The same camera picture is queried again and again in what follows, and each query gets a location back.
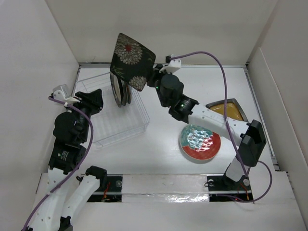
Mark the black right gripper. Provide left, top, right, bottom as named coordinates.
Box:
left=148, top=64, right=175, bottom=107

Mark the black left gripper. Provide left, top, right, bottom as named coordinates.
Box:
left=65, top=88, right=103, bottom=141

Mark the blue round plate brown rim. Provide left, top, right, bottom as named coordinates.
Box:
left=126, top=84, right=132, bottom=104

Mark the black square floral plate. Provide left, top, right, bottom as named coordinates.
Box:
left=110, top=33, right=156, bottom=91

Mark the cream round plate tree design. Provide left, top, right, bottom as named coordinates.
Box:
left=121, top=81, right=128, bottom=106

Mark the round plate black checkered rim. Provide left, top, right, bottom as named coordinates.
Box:
left=110, top=72, right=124, bottom=107

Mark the red teal round plate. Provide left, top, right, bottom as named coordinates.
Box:
left=179, top=124, right=221, bottom=163

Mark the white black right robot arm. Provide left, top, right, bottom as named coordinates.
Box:
left=147, top=64, right=266, bottom=189

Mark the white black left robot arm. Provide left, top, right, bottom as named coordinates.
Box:
left=22, top=85, right=107, bottom=231

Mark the clear plastic dish rack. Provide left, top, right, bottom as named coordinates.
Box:
left=75, top=73, right=150, bottom=146

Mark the square yellow plate dark rim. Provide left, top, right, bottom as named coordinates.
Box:
left=206, top=98, right=249, bottom=122

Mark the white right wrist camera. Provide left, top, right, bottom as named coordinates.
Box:
left=159, top=54, right=181, bottom=74

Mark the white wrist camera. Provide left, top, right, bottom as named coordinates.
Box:
left=51, top=84, right=80, bottom=103
left=159, top=54, right=181, bottom=74

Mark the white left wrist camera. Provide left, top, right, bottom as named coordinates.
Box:
left=51, top=84, right=80, bottom=103

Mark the aluminium frame rail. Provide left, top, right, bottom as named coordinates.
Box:
left=79, top=62, right=247, bottom=69

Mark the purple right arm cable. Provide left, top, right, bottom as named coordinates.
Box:
left=170, top=51, right=273, bottom=204

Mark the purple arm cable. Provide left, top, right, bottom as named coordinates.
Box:
left=21, top=96, right=93, bottom=231
left=170, top=51, right=273, bottom=204

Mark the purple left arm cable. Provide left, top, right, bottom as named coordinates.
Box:
left=21, top=96, right=93, bottom=231

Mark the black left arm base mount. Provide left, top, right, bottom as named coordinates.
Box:
left=87, top=175, right=123, bottom=203

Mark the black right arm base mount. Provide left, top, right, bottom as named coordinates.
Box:
left=204, top=175, right=254, bottom=202

